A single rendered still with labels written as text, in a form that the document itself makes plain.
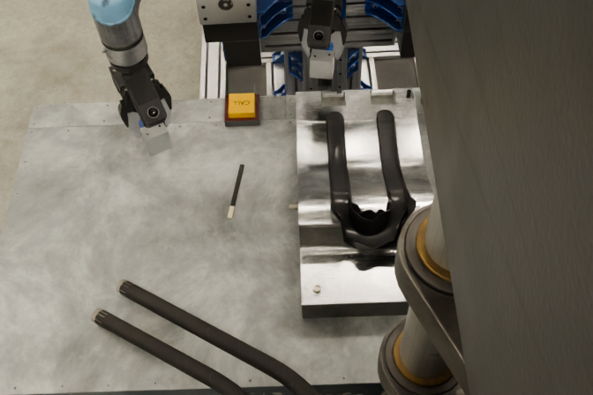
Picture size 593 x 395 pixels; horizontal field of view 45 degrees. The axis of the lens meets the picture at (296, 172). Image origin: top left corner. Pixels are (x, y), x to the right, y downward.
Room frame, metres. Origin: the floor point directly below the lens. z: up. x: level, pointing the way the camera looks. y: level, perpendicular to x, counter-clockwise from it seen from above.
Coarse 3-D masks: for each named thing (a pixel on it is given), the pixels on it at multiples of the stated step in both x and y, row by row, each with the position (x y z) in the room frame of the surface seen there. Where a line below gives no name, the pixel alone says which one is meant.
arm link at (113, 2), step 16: (96, 0) 0.93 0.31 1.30; (112, 0) 0.93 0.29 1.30; (128, 0) 0.94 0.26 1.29; (96, 16) 0.93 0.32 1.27; (112, 16) 0.92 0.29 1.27; (128, 16) 0.93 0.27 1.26; (112, 32) 0.92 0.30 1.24; (128, 32) 0.93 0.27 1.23; (112, 48) 0.92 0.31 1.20; (128, 48) 0.92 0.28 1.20
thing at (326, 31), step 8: (312, 0) 1.11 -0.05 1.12; (320, 0) 1.11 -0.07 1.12; (328, 0) 1.11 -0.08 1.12; (312, 8) 1.10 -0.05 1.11; (320, 8) 1.10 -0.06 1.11; (328, 8) 1.09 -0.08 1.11; (312, 16) 1.08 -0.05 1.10; (320, 16) 1.08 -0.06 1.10; (328, 16) 1.08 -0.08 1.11; (312, 24) 1.07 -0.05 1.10; (320, 24) 1.07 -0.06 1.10; (328, 24) 1.07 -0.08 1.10; (312, 32) 1.05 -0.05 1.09; (320, 32) 1.05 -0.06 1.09; (328, 32) 1.05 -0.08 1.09; (312, 40) 1.04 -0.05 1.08; (320, 40) 1.04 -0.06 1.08; (328, 40) 1.04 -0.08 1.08; (320, 48) 1.03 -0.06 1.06
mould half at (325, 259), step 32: (320, 96) 1.06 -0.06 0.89; (352, 96) 1.06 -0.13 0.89; (320, 128) 0.97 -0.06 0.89; (352, 128) 0.97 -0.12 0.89; (416, 128) 0.96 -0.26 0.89; (320, 160) 0.89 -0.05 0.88; (352, 160) 0.89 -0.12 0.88; (416, 160) 0.88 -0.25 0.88; (320, 192) 0.78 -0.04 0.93; (352, 192) 0.78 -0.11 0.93; (384, 192) 0.77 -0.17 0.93; (416, 192) 0.77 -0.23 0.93; (320, 224) 0.71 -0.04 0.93; (320, 256) 0.68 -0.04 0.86; (352, 256) 0.68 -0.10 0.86; (384, 256) 0.67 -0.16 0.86; (352, 288) 0.61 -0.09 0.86; (384, 288) 0.60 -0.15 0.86
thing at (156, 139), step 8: (144, 128) 0.94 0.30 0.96; (152, 128) 0.94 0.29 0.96; (160, 128) 0.94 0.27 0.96; (144, 136) 0.92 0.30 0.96; (152, 136) 0.92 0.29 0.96; (160, 136) 0.92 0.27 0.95; (168, 136) 0.93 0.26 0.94; (144, 144) 0.93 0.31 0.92; (152, 144) 0.91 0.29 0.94; (160, 144) 0.92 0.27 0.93; (168, 144) 0.92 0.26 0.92; (152, 152) 0.91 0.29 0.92; (160, 152) 0.92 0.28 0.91
